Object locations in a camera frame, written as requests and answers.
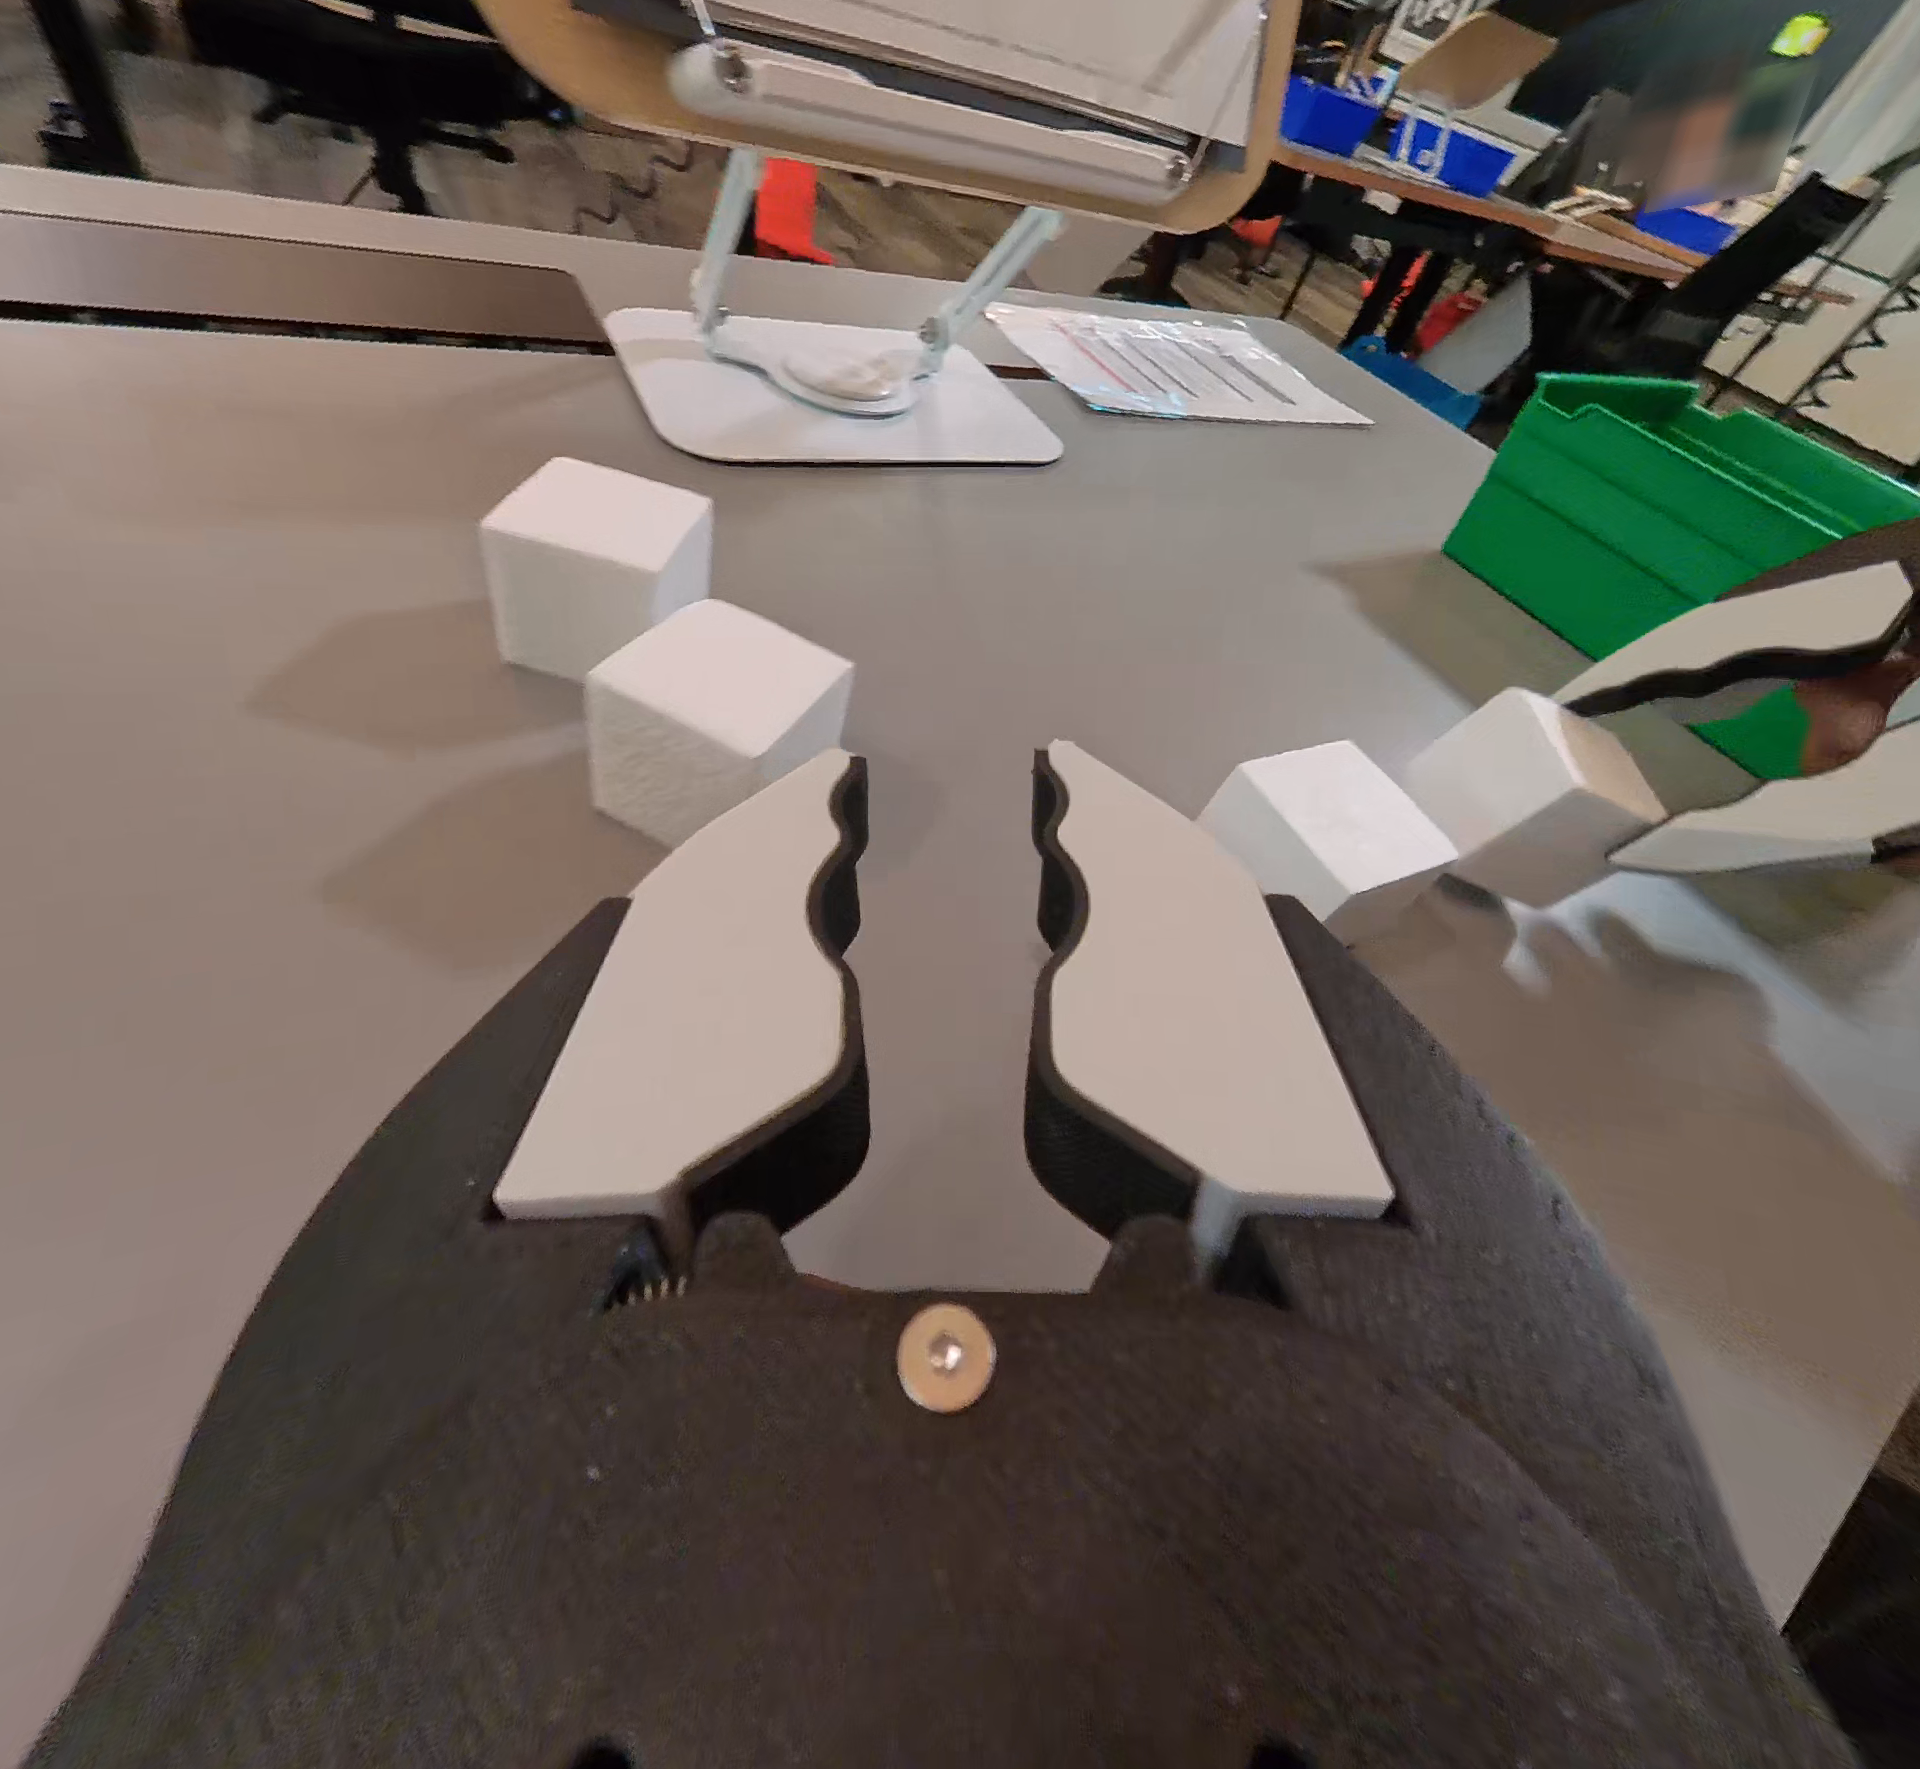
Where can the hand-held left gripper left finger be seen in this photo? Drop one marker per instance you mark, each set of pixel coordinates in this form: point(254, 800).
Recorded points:
point(721, 1019)

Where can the black table frame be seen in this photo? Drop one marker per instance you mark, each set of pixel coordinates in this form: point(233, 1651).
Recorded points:
point(74, 28)

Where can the clear plastic packet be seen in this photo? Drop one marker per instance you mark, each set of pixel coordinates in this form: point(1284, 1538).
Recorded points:
point(1171, 366)

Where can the person's right hand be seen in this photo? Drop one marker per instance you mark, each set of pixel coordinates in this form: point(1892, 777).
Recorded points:
point(1844, 727)

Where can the green plastic bin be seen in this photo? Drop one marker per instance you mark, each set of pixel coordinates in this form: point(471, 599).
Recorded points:
point(1621, 525)

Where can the blue plastic bin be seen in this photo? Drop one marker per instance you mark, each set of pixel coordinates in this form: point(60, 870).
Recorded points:
point(1463, 157)
point(1411, 383)
point(1333, 113)
point(1688, 234)

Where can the black office chair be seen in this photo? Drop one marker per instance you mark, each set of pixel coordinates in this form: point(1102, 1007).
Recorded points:
point(1741, 298)
point(375, 44)

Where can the orange cone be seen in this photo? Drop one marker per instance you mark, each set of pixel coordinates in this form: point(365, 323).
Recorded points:
point(793, 217)

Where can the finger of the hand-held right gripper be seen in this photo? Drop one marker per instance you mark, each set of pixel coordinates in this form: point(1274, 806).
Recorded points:
point(1741, 645)
point(1785, 826)

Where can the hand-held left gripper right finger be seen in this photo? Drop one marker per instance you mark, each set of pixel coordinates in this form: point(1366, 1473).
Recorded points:
point(1200, 1019)

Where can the white foam cube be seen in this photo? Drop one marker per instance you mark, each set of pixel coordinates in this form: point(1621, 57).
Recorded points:
point(1515, 810)
point(1320, 826)
point(690, 736)
point(593, 570)

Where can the wooden table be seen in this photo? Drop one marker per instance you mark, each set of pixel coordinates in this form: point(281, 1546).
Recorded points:
point(1561, 232)

